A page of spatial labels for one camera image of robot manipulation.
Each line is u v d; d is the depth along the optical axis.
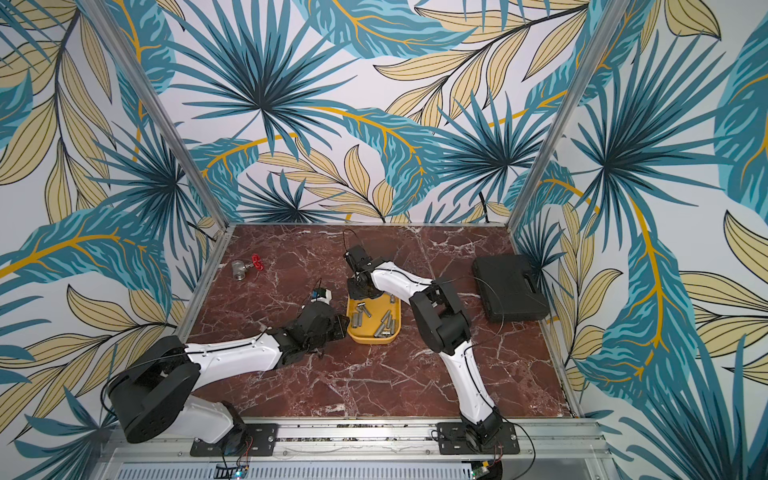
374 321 0.94
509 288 0.98
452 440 0.73
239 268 1.03
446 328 0.57
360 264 0.79
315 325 0.67
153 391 0.42
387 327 0.92
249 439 0.73
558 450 0.75
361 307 0.96
